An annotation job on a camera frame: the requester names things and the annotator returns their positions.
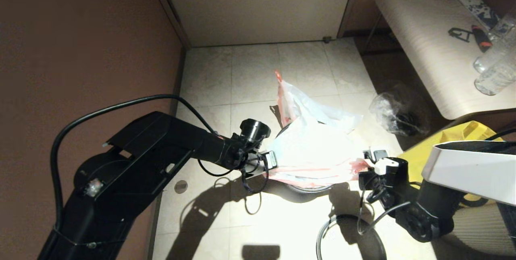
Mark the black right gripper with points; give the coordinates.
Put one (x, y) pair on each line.
(385, 189)

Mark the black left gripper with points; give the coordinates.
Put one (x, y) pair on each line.
(254, 159)

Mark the new white plastic bag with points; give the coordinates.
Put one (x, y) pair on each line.
(314, 151)

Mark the used red-printed trash bag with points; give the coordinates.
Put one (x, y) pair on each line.
(322, 109)

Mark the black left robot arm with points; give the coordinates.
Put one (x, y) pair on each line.
(141, 163)

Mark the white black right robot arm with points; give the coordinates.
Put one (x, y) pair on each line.
(467, 171)

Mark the black round trash bin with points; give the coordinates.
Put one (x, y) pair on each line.
(310, 189)

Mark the crumpled clear plastic bag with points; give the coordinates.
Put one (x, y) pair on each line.
(387, 111)

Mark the yellow shopping bag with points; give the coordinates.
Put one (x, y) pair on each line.
(455, 135)

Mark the black cylindrical left wrist motor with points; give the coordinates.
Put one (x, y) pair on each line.
(254, 129)

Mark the round metal floor drain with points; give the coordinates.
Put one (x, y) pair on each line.
(181, 186)

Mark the dark robot chest edge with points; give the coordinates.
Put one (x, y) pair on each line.
(260, 253)

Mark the beige ribbed cushion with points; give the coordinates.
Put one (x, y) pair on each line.
(475, 231)

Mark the small metal cabinet foot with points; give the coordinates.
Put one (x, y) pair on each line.
(327, 39)

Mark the clear plastic bottle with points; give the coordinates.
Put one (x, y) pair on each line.
(495, 56)
(505, 25)
(495, 82)

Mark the white cabinet panel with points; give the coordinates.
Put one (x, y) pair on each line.
(262, 6)

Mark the black metal table leg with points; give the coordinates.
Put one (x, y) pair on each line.
(371, 34)

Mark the beige wood-grain table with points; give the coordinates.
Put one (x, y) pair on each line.
(419, 26)

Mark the black clip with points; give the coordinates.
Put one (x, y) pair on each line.
(458, 34)

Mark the red black hand tool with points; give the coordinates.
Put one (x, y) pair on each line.
(481, 39)

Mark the blue white printed paper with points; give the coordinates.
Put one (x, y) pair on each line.
(479, 11)

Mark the black cylindrical right wrist camera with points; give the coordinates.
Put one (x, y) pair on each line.
(393, 169)

